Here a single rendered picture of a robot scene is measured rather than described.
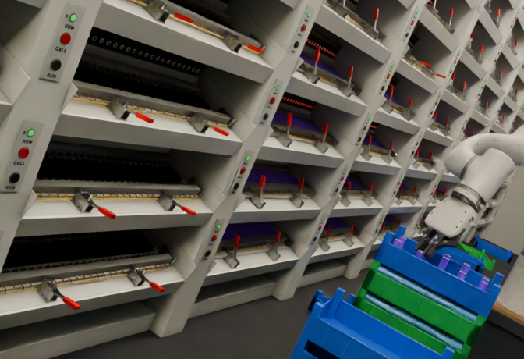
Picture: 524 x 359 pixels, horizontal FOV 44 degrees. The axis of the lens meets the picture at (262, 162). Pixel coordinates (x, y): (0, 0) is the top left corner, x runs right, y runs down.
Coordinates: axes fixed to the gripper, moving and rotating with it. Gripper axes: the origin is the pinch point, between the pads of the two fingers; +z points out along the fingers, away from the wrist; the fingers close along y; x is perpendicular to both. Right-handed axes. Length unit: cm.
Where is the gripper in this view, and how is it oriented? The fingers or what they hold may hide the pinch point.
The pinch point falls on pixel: (426, 249)
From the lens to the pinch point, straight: 172.4
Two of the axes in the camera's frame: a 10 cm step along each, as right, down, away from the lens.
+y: -5.5, -3.6, 7.6
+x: -5.1, -5.8, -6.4
